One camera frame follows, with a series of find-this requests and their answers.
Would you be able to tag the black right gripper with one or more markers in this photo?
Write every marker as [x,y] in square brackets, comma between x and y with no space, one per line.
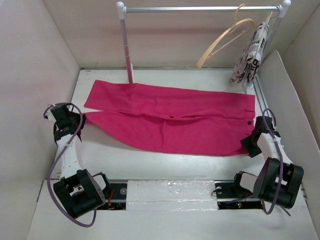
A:
[252,151]

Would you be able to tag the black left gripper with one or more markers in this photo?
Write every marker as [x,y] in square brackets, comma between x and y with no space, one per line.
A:
[77,115]

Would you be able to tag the pink trousers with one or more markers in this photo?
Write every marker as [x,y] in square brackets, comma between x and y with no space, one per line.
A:
[172,120]

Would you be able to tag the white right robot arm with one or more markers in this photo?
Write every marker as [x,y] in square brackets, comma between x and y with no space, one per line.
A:
[279,180]

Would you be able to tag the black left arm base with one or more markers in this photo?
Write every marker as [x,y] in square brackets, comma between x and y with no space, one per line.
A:
[117,198]

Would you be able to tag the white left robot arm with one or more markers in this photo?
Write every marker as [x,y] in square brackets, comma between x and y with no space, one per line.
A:
[77,190]

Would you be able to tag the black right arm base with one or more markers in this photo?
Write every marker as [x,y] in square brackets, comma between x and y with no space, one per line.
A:
[236,194]

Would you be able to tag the wooden hanger with garment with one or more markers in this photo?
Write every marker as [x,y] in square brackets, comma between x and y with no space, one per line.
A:
[254,52]

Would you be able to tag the black white printed garment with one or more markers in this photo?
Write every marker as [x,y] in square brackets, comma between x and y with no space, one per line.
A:
[239,66]

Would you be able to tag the aluminium rail right side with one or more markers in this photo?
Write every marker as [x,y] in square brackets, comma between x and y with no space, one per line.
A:
[260,100]

